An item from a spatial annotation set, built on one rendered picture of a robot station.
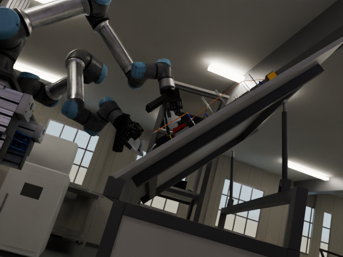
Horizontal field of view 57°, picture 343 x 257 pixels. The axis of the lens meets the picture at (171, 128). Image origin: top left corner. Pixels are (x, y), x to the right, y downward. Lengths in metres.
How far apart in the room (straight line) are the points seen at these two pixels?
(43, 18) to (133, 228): 0.93
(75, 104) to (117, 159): 6.44
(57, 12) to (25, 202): 3.04
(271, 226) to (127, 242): 8.28
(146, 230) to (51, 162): 3.37
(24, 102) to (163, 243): 0.81
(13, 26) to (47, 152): 3.09
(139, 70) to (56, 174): 2.92
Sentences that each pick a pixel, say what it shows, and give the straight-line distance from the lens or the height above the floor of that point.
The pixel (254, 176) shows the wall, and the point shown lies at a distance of 9.01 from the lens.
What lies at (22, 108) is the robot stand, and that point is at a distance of 1.41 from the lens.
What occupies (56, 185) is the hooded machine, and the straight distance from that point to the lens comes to 4.18.
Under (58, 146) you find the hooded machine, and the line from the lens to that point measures 4.42.
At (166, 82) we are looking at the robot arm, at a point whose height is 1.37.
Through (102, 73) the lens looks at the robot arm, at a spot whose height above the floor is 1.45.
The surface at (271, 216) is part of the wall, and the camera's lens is 9.20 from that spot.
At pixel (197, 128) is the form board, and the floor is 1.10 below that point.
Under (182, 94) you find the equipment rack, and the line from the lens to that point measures 2.63.
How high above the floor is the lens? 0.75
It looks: 18 degrees up
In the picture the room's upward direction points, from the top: 16 degrees clockwise
